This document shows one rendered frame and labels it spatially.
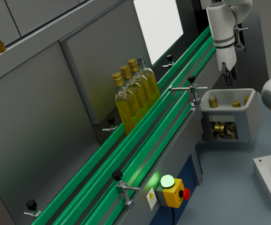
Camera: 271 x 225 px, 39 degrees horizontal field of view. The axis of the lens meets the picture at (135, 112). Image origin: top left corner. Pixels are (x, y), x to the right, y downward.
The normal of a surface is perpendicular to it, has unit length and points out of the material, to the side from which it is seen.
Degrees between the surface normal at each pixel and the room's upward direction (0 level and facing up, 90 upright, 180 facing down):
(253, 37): 90
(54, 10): 90
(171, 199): 90
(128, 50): 90
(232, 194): 0
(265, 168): 5
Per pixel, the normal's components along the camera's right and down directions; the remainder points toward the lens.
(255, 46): -0.46, 0.52
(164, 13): 0.84, 0.00
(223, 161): -0.29, -0.85
